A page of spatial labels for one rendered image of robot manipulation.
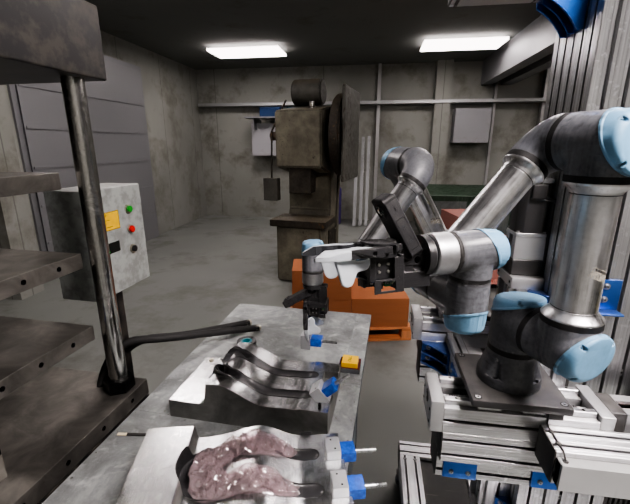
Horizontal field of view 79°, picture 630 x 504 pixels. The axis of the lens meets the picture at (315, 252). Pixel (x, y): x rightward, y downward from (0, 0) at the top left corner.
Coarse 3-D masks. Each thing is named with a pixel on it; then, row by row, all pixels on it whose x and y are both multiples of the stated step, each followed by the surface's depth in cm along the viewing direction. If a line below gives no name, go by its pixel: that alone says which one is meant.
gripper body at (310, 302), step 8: (304, 288) 134; (312, 288) 133; (320, 288) 134; (312, 296) 136; (320, 296) 135; (304, 304) 135; (312, 304) 134; (320, 304) 134; (328, 304) 140; (312, 312) 136; (320, 312) 138
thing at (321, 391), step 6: (330, 378) 116; (342, 378) 113; (318, 384) 115; (324, 384) 115; (330, 384) 112; (336, 384) 113; (312, 390) 114; (318, 390) 113; (324, 390) 113; (330, 390) 112; (336, 390) 112; (312, 396) 114; (318, 396) 113; (324, 396) 113; (330, 396) 115; (324, 402) 113
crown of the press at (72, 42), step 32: (0, 0) 84; (32, 0) 91; (64, 0) 100; (0, 32) 84; (32, 32) 91; (64, 32) 100; (96, 32) 110; (0, 64) 92; (32, 64) 92; (64, 64) 101; (96, 64) 111
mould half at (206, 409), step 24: (216, 360) 141; (240, 360) 128; (264, 360) 133; (288, 360) 137; (192, 384) 127; (216, 384) 114; (240, 384) 117; (264, 384) 122; (288, 384) 123; (312, 384) 122; (192, 408) 118; (216, 408) 117; (240, 408) 115; (264, 408) 113; (288, 408) 111; (312, 408) 111; (288, 432) 114; (312, 432) 112
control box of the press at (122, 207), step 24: (48, 192) 132; (72, 192) 130; (120, 192) 147; (48, 216) 134; (72, 216) 132; (120, 216) 147; (72, 240) 135; (120, 240) 148; (144, 240) 162; (120, 264) 149; (144, 264) 163; (72, 288) 140; (120, 288) 149; (120, 312) 158
